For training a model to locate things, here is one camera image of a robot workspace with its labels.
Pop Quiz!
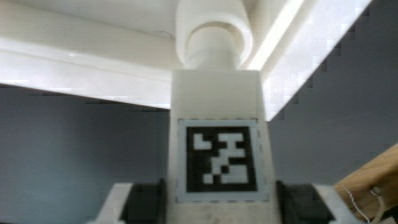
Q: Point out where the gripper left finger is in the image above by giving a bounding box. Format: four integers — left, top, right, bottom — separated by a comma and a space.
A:
87, 180, 167, 224

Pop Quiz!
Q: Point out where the white square tabletop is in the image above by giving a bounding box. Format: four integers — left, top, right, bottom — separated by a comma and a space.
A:
0, 0, 373, 114

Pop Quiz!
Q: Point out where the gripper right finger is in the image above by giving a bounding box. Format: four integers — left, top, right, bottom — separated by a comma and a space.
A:
277, 181, 359, 224

